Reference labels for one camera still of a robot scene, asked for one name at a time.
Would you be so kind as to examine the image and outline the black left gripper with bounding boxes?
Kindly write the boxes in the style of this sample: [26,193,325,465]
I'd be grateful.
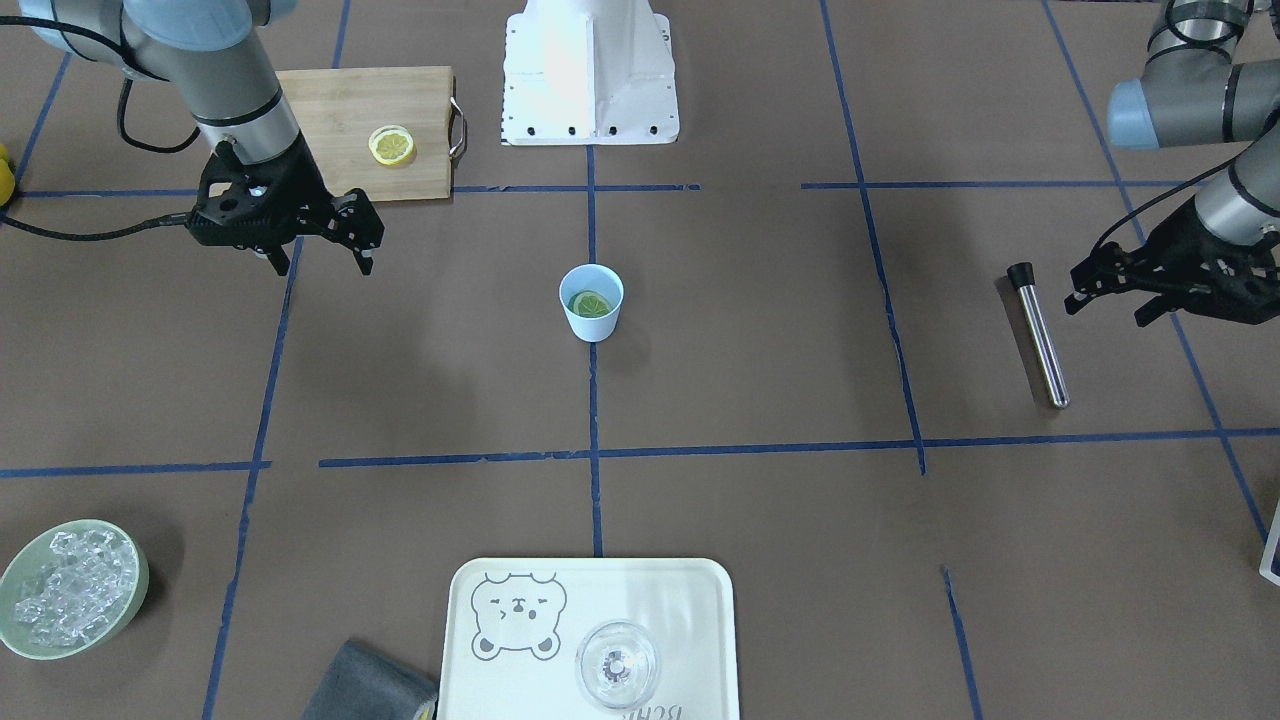
[1062,200,1279,328]

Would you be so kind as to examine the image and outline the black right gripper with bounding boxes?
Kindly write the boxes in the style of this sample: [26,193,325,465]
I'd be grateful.
[186,135,385,277]

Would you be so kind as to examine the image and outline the clear wine glass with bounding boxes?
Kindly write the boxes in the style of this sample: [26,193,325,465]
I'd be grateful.
[576,620,660,711]

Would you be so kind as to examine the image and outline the grey folded cloth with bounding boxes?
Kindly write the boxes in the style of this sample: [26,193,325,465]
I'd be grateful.
[301,641,439,719]

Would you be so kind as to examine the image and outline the lemon slices on board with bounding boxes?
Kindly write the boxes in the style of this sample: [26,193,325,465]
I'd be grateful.
[367,126,417,167]

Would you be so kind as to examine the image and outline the light blue paper cup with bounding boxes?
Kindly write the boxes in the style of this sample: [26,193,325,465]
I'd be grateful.
[559,264,626,343]

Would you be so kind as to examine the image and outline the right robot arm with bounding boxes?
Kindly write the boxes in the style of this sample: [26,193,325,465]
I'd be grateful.
[3,1,384,275]

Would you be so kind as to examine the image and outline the lemon slice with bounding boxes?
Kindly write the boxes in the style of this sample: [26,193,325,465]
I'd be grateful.
[566,290,614,319]

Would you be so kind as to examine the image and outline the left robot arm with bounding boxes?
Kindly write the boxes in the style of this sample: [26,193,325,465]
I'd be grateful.
[1064,1,1279,327]

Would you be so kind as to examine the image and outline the green bowl of ice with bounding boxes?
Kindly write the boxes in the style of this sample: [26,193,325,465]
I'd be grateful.
[1,519,150,661]

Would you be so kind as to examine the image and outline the yellow fruit at edge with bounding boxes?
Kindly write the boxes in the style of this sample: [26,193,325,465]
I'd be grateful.
[0,143,17,208]

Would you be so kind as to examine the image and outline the cream bear serving tray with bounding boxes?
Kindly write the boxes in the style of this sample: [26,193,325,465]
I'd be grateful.
[436,559,741,719]

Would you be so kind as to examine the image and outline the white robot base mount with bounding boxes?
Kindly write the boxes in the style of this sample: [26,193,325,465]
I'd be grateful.
[500,1,681,147]

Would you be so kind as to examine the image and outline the bamboo cutting board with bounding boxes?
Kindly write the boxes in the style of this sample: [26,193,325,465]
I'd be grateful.
[276,67,465,202]

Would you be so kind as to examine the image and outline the steel muddler black tip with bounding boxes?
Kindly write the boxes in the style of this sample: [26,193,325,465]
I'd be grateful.
[1006,263,1071,410]

